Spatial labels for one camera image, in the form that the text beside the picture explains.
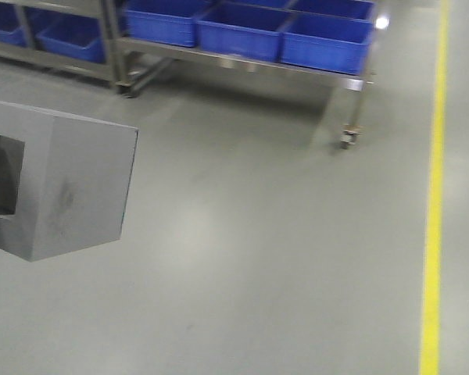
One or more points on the steel wheeled cart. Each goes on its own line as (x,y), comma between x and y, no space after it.
(127,46)

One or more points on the blue bin on cart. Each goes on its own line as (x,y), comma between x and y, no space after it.
(320,42)
(165,21)
(243,30)

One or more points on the gray hollow cube base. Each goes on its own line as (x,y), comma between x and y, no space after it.
(64,180)

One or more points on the blue bin on shelf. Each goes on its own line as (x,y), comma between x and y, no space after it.
(73,36)

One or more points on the steel shelf rack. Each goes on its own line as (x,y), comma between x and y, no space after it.
(20,21)

